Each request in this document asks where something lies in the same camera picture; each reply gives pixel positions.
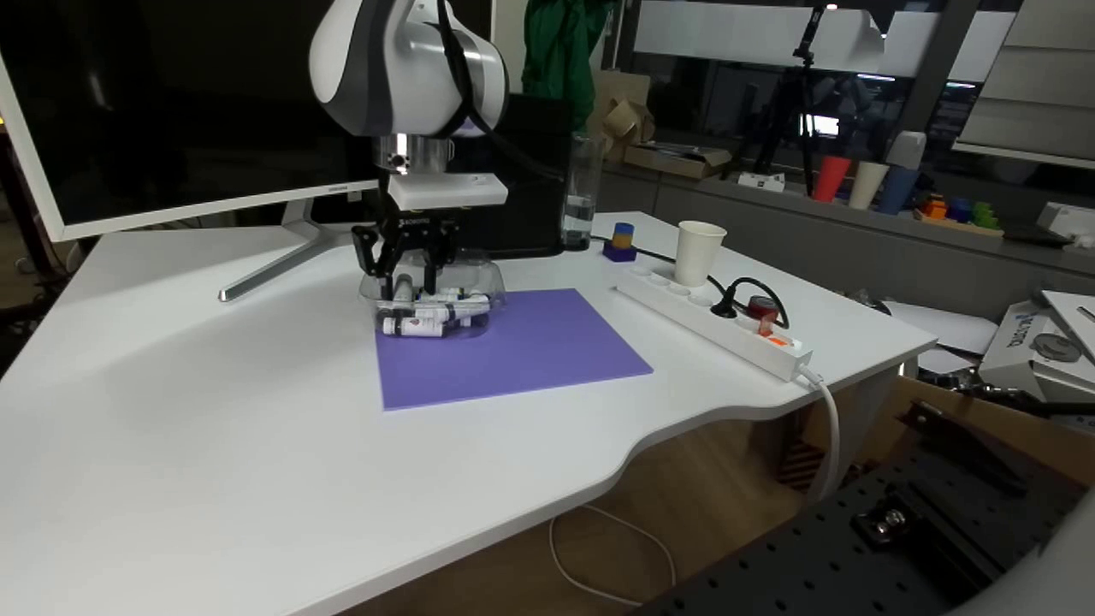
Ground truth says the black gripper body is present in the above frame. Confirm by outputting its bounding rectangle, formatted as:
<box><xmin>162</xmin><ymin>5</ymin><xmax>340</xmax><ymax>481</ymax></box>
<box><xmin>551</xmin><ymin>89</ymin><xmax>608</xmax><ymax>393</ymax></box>
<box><xmin>351</xmin><ymin>207</ymin><xmax>465</xmax><ymax>277</ymax></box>

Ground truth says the white plastic object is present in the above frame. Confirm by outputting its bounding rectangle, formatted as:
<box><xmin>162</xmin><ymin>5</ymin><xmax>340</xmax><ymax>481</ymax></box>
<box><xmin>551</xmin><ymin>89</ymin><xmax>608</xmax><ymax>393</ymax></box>
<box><xmin>381</xmin><ymin>288</ymin><xmax>495</xmax><ymax>338</ymax></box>

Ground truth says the purple square mat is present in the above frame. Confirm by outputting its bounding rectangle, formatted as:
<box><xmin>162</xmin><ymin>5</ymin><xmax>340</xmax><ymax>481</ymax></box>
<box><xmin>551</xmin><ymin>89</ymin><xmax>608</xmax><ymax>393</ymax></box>
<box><xmin>375</xmin><ymin>285</ymin><xmax>659</xmax><ymax>414</ymax></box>

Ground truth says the black computer case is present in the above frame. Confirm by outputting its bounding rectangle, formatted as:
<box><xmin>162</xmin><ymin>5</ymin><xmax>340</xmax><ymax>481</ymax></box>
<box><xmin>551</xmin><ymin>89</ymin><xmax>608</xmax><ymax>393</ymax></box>
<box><xmin>454</xmin><ymin>93</ymin><xmax>575</xmax><ymax>260</ymax></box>

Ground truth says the clear drinking glass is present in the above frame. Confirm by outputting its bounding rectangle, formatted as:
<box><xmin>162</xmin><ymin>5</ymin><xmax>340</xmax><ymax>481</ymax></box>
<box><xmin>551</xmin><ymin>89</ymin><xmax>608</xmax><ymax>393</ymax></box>
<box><xmin>559</xmin><ymin>133</ymin><xmax>605</xmax><ymax>251</ymax></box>

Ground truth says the green cloth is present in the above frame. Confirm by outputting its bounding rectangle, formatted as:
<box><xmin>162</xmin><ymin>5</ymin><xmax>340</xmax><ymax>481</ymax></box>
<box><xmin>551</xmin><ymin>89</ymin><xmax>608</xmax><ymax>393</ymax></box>
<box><xmin>522</xmin><ymin>0</ymin><xmax>622</xmax><ymax>131</ymax></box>

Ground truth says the brown cardboard box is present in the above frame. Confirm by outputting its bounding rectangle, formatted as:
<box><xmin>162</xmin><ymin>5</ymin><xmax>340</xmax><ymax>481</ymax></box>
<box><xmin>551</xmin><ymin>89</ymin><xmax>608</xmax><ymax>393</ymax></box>
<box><xmin>592</xmin><ymin>67</ymin><xmax>659</xmax><ymax>151</ymax></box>

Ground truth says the white framed monitor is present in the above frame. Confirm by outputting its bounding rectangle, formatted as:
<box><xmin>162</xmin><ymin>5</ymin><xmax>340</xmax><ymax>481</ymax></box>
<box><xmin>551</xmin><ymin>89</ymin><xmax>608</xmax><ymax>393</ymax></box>
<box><xmin>0</xmin><ymin>0</ymin><xmax>395</xmax><ymax>308</ymax></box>

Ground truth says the white paper cup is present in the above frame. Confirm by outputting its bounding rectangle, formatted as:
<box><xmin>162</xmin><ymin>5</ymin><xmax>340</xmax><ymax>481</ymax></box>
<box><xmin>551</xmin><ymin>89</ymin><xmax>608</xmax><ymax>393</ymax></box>
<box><xmin>670</xmin><ymin>217</ymin><xmax>730</xmax><ymax>288</ymax></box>

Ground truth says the white power strip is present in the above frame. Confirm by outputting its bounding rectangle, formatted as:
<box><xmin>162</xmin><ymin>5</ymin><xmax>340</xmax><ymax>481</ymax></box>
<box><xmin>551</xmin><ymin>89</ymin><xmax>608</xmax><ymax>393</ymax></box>
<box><xmin>613</xmin><ymin>271</ymin><xmax>816</xmax><ymax>386</ymax></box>

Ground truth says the red plastic cup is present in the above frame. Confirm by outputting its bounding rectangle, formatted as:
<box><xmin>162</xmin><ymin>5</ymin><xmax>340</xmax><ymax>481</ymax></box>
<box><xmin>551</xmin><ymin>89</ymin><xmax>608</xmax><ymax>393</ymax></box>
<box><xmin>810</xmin><ymin>155</ymin><xmax>857</xmax><ymax>207</ymax></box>

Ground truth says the grey low cabinet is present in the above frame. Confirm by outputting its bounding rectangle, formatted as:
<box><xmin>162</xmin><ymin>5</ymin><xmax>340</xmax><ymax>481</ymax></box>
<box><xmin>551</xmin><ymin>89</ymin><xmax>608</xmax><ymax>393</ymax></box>
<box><xmin>598</xmin><ymin>167</ymin><xmax>1095</xmax><ymax>326</ymax></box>

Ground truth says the white plastic cup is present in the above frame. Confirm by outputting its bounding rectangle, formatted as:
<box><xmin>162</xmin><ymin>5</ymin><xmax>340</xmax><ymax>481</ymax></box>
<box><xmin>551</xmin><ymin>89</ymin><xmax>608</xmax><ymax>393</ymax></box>
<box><xmin>850</xmin><ymin>156</ymin><xmax>891</xmax><ymax>212</ymax></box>

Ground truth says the black perforated breadboard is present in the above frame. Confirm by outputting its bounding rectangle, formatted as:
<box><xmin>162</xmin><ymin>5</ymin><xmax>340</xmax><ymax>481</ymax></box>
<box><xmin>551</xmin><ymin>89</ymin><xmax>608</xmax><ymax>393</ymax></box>
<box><xmin>647</xmin><ymin>456</ymin><xmax>1095</xmax><ymax>616</ymax></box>

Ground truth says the blue plastic cup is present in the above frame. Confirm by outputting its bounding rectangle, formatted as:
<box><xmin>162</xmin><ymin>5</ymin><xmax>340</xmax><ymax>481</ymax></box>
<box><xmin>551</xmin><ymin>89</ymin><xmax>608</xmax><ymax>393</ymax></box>
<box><xmin>873</xmin><ymin>164</ymin><xmax>923</xmax><ymax>217</ymax></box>

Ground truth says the white paper sheet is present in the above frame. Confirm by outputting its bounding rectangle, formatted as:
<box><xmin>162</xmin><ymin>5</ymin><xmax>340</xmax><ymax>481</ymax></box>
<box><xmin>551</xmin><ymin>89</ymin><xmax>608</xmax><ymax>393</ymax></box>
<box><xmin>879</xmin><ymin>296</ymin><xmax>1004</xmax><ymax>360</ymax></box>

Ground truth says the white printed box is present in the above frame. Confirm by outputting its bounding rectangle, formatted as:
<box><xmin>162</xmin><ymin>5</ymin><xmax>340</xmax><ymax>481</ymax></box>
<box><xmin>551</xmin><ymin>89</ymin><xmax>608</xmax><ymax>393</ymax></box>
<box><xmin>976</xmin><ymin>288</ymin><xmax>1095</xmax><ymax>403</ymax></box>

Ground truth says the grey window blind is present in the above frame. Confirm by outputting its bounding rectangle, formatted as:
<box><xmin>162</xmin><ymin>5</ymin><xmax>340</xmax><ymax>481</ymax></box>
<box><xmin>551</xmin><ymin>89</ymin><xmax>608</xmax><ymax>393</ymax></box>
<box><xmin>952</xmin><ymin>0</ymin><xmax>1095</xmax><ymax>173</ymax></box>

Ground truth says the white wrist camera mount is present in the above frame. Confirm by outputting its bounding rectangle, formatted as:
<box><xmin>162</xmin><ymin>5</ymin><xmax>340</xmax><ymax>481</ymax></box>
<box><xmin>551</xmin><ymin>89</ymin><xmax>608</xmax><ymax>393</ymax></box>
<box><xmin>384</xmin><ymin>167</ymin><xmax>513</xmax><ymax>215</ymax></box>

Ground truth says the black plug with cable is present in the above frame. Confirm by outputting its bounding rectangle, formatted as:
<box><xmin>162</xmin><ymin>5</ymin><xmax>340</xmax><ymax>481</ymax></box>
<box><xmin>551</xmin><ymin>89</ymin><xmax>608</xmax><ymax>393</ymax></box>
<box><xmin>559</xmin><ymin>231</ymin><xmax>795</xmax><ymax>327</ymax></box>

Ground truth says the thin white floor cable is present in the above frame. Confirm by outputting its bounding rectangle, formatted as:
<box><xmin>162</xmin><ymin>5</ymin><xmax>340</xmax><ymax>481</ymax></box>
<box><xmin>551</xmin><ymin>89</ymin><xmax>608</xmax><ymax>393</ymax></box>
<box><xmin>543</xmin><ymin>500</ymin><xmax>684</xmax><ymax>612</ymax></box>

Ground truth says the white power strip cable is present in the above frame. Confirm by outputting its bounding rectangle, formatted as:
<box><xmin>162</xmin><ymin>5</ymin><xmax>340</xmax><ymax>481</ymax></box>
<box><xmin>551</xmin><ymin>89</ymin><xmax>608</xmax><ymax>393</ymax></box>
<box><xmin>795</xmin><ymin>367</ymin><xmax>850</xmax><ymax>505</ymax></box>

